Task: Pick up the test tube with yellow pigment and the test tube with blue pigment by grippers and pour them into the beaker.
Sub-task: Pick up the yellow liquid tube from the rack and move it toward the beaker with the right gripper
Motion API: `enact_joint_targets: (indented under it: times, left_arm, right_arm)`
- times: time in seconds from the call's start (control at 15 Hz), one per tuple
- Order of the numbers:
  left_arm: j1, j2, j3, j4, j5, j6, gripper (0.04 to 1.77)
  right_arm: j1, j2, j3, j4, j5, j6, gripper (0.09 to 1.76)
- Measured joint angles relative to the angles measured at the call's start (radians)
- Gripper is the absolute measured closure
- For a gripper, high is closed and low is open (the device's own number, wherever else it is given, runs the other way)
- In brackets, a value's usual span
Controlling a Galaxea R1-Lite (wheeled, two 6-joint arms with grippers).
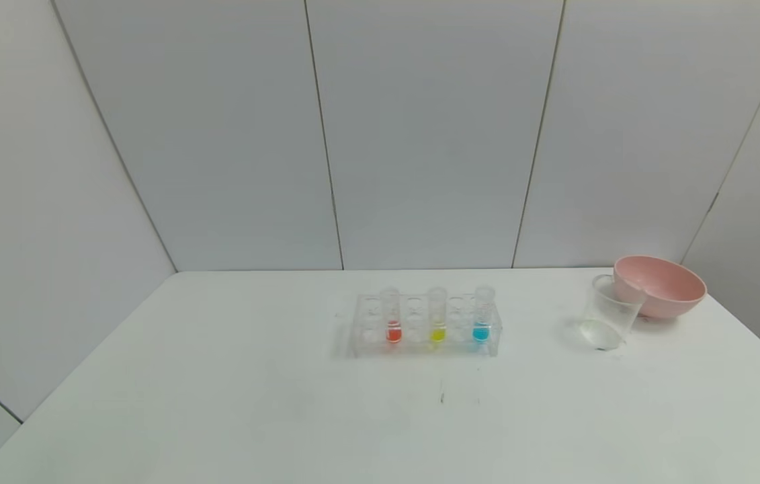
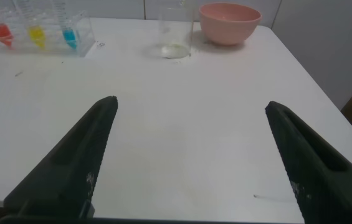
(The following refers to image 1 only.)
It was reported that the clear plastic test tube rack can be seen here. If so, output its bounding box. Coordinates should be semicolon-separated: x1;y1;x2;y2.
350;290;503;358

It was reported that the yellow pigment test tube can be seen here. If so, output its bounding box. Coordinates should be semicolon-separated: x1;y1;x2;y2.
427;287;449;344

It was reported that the red pigment test tube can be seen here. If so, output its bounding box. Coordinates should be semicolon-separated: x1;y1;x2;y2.
380;287;403;344

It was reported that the blue pigment test tube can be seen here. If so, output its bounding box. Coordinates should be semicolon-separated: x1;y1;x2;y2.
473;285;496;344

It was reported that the pink plastic bowl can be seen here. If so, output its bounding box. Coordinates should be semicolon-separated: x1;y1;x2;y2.
614;255;708;319

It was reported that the clear plastic beaker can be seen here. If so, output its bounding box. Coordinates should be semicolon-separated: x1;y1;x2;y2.
580;274;647;352

